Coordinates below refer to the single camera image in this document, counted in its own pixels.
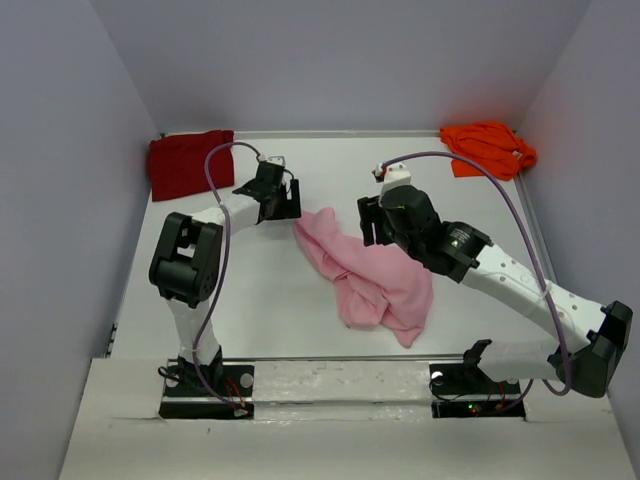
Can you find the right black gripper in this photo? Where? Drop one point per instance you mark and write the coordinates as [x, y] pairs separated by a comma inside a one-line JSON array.
[[371, 209]]

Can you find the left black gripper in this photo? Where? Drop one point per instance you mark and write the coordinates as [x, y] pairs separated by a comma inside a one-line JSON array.
[[289, 208]]

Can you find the pink t shirt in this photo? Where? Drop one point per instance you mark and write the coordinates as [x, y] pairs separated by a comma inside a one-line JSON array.
[[375, 286]]

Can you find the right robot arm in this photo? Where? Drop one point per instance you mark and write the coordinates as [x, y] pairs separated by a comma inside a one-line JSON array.
[[587, 339]]

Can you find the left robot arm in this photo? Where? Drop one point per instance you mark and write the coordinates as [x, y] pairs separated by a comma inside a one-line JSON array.
[[187, 265]]

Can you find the dark red folded t shirt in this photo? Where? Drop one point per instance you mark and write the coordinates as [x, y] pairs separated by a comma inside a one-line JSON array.
[[175, 164]]

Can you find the orange t shirt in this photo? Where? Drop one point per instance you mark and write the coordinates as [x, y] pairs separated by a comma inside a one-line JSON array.
[[492, 145]]

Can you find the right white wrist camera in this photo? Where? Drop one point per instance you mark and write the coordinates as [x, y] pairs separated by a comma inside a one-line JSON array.
[[392, 176]]

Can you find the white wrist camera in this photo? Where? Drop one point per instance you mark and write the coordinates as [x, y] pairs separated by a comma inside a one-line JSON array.
[[392, 176], [276, 160]]

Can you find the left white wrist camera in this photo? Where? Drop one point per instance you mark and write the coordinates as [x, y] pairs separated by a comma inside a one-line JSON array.
[[276, 160]]

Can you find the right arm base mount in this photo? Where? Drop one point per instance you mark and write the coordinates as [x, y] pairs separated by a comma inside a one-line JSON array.
[[461, 390]]

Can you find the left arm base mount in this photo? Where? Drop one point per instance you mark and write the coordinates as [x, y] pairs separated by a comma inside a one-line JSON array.
[[185, 397]]

